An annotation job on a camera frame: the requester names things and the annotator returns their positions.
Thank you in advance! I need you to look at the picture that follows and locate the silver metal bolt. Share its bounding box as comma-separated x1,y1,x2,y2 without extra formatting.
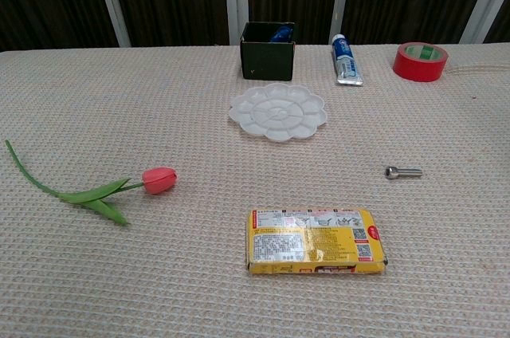
384,165,423,180

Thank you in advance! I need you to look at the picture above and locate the white flower-shaped paint palette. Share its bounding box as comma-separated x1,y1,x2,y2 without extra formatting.
228,82,328,143

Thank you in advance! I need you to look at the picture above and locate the dark green open box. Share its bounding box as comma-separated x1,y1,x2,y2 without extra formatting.
240,21,296,81

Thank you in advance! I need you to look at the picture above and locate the pink artificial tulip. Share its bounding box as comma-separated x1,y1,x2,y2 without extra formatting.
5,140,178,226

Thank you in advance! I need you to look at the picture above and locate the yellow printed food box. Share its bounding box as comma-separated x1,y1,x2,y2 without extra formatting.
245,207,389,275

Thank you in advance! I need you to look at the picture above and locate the blue crumpled object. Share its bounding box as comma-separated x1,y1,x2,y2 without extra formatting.
269,25,295,43

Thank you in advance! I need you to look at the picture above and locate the blue white toothpaste tube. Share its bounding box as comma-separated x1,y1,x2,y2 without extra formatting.
331,33,364,86

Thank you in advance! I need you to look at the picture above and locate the red tape roll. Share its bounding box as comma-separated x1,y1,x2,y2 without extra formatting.
392,41,449,83

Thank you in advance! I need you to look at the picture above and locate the beige woven tablecloth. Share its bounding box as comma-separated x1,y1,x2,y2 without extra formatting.
0,43,510,338

